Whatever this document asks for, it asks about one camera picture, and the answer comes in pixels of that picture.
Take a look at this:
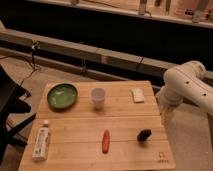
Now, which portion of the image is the black eraser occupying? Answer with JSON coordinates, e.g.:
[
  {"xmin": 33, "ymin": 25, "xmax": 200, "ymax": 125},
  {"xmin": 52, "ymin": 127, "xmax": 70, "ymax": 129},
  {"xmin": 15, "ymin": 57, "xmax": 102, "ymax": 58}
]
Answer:
[{"xmin": 137, "ymin": 129, "xmax": 152, "ymax": 142}]

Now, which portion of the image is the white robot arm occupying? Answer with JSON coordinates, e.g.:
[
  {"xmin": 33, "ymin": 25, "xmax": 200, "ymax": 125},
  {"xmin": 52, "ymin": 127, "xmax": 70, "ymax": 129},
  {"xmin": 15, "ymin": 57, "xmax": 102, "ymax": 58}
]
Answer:
[{"xmin": 156, "ymin": 61, "xmax": 213, "ymax": 150}]

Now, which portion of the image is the translucent plastic cup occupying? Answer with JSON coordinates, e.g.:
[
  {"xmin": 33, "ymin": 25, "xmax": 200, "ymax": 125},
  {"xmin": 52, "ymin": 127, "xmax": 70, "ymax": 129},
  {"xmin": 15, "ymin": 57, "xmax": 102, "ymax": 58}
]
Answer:
[{"xmin": 91, "ymin": 88, "xmax": 106, "ymax": 110}]

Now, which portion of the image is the white rectangular block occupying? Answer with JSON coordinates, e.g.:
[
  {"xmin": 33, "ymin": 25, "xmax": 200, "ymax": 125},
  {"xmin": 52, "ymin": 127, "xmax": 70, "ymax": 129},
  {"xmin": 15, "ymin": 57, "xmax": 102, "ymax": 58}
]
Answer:
[{"xmin": 131, "ymin": 88, "xmax": 145, "ymax": 103}]

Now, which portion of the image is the green bowl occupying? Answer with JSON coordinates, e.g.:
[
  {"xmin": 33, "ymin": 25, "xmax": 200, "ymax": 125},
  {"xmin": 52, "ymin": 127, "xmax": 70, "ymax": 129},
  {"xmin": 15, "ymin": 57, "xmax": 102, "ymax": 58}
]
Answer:
[{"xmin": 47, "ymin": 83, "xmax": 78, "ymax": 110}]

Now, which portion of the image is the red carrot-shaped toy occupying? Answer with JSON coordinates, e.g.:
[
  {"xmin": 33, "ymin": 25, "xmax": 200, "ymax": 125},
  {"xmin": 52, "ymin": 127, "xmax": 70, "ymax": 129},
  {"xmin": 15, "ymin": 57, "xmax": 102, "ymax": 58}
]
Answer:
[{"xmin": 102, "ymin": 130, "xmax": 110, "ymax": 153}]

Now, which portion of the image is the white tube with cap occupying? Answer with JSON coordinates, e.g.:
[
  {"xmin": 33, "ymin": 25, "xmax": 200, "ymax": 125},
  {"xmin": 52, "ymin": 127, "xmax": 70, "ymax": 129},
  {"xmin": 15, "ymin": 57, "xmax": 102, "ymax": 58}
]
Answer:
[{"xmin": 32, "ymin": 120, "xmax": 50, "ymax": 161}]

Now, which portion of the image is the black chair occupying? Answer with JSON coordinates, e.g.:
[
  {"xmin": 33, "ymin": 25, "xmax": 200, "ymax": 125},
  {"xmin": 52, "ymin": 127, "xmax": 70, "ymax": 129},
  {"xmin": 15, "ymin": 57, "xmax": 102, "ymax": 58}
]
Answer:
[{"xmin": 0, "ymin": 65, "xmax": 35, "ymax": 164}]

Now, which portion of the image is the black cable on floor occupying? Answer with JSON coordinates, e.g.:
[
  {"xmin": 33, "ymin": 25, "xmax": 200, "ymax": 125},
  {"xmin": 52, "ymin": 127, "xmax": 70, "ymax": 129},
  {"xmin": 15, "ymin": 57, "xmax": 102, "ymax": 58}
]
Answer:
[{"xmin": 0, "ymin": 41, "xmax": 42, "ymax": 87}]

